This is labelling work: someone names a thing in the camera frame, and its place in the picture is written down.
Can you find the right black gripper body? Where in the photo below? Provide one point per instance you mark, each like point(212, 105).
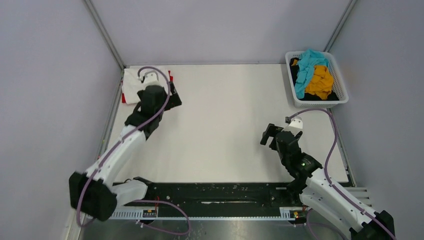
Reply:
point(299, 135)

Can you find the white plastic laundry basket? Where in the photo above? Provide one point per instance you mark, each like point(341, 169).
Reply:
point(339, 87)

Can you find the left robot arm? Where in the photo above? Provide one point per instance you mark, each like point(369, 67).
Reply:
point(93, 192)

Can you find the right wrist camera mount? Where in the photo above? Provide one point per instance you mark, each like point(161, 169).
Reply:
point(294, 126)

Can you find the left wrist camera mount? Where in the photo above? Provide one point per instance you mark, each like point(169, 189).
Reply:
point(150, 78)

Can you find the white t-shirt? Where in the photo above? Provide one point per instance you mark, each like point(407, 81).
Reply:
point(131, 84)

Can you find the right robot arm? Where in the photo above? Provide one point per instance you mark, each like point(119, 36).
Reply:
point(354, 219)

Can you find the black t-shirt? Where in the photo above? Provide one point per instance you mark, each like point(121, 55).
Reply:
point(294, 69)

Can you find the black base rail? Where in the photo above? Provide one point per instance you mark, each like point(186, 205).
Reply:
point(270, 201)

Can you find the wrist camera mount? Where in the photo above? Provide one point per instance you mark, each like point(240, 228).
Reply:
point(150, 78)
point(294, 126)

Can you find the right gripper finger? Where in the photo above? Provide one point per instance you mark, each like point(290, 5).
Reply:
point(275, 132)
point(264, 138)

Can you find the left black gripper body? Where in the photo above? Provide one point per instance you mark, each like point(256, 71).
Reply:
point(173, 100)

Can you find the teal t-shirt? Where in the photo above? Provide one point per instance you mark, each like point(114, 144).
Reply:
point(306, 63)

